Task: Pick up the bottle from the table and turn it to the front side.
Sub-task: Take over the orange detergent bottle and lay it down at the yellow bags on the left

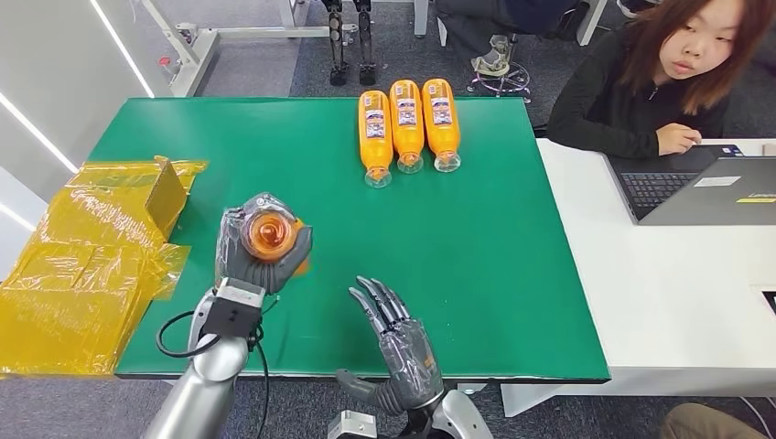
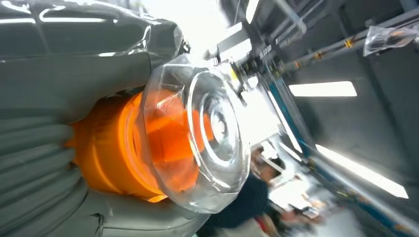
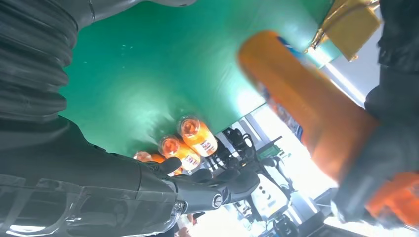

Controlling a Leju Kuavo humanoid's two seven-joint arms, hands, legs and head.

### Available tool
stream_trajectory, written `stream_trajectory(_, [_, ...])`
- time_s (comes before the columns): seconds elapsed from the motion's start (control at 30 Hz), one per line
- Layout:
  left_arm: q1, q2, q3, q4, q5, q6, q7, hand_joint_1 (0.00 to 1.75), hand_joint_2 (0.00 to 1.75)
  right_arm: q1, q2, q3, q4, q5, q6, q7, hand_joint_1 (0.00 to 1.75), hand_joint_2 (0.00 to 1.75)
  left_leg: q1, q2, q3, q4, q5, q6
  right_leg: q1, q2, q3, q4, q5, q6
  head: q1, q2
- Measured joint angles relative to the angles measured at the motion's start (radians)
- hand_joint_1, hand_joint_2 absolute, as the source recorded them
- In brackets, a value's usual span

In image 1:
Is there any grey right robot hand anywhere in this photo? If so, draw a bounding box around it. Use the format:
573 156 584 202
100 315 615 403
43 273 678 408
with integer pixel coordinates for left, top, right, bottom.
335 275 445 419

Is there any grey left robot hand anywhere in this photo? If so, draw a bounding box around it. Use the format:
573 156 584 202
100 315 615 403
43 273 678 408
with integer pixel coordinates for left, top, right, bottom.
215 192 314 296

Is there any orange juice bottle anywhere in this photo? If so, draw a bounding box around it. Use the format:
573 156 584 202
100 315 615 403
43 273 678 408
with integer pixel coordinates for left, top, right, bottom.
240 208 311 277
357 90 394 189
389 79 426 175
421 78 462 174

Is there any green table mat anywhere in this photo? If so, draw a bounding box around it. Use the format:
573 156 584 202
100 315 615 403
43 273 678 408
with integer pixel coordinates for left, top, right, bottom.
89 96 610 384

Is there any yellow film wrapped box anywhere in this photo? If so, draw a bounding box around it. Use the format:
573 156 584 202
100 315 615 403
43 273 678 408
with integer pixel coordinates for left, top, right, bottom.
0 155 210 378

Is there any black robot leg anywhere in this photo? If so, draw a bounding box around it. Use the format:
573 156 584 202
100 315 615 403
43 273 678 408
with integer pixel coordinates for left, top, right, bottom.
318 0 352 87
352 0 379 87

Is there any white desk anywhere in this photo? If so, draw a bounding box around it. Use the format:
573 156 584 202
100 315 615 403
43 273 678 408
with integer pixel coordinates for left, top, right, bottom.
501 137 776 419

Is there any person's leg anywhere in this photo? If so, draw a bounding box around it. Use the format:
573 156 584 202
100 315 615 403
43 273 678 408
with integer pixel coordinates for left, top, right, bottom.
661 402 771 439

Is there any chrome chair base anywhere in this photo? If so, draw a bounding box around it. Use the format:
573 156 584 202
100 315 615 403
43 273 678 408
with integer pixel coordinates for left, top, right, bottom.
467 34 533 104

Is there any grey laptop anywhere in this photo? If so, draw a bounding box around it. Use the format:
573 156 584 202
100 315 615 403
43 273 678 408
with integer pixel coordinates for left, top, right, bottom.
604 144 776 227

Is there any seated person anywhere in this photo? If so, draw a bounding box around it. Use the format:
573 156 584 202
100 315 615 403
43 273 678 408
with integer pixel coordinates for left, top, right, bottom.
434 0 590 59

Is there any person's hand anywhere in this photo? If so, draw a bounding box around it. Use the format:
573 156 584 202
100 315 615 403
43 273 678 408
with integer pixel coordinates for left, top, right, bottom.
656 123 703 157

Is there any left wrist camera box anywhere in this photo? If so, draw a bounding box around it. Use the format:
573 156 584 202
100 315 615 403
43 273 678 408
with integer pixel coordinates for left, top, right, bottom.
199 277 266 342

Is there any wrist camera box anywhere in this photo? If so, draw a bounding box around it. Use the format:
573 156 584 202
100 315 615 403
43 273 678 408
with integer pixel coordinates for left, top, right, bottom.
327 410 378 439
199 277 266 342

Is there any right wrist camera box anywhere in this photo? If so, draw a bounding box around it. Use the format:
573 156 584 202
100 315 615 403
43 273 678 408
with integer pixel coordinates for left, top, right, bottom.
327 410 378 439

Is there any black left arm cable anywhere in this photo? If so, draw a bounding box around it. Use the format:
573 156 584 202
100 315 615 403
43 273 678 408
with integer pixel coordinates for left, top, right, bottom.
156 310 272 439

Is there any white metal frame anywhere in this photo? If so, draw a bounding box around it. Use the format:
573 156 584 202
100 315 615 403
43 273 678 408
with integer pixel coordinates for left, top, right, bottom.
142 0 360 99

